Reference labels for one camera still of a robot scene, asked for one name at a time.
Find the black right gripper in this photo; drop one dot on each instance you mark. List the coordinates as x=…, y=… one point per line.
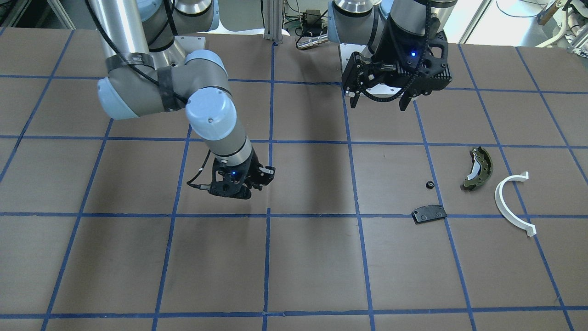
x=254, y=168

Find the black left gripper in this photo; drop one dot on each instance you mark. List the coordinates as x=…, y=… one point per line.
x=384, y=59

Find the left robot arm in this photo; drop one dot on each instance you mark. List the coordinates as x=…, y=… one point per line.
x=364, y=22

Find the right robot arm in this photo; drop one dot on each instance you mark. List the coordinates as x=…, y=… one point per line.
x=148, y=72

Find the silver cylindrical connector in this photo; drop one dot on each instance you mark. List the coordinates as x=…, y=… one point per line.
x=311, y=42

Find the green brake shoe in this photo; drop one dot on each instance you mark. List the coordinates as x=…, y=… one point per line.
x=482, y=169

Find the black brake pad plate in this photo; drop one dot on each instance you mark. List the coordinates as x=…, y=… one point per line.
x=428, y=213

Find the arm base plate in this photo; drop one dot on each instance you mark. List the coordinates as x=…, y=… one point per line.
x=346, y=49
x=191, y=43

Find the aluminium frame post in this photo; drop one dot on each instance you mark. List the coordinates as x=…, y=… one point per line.
x=272, y=12

